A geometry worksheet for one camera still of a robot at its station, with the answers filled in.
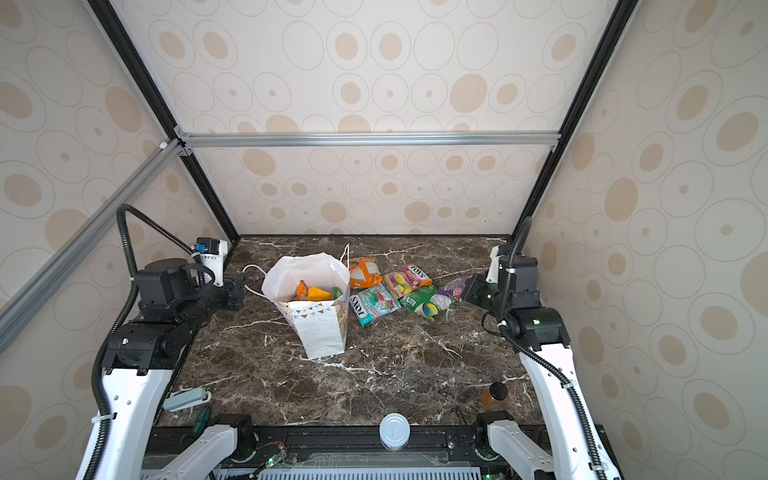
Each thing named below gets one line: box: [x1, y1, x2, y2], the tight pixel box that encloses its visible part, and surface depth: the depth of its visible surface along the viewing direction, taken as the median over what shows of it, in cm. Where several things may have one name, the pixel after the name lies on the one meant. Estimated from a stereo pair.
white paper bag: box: [242, 244, 351, 360], surface depth 82 cm
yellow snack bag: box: [307, 286, 333, 301], surface depth 89 cm
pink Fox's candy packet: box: [383, 264, 433, 299], surface depth 104 cm
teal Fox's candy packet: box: [349, 284, 402, 327], surface depth 99 cm
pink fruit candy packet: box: [294, 279, 309, 301], surface depth 91 cm
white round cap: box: [379, 412, 411, 452], surface depth 73 cm
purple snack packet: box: [436, 274, 475, 297], surface depth 75 cm
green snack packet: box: [399, 285, 439, 321], surface depth 99 cm
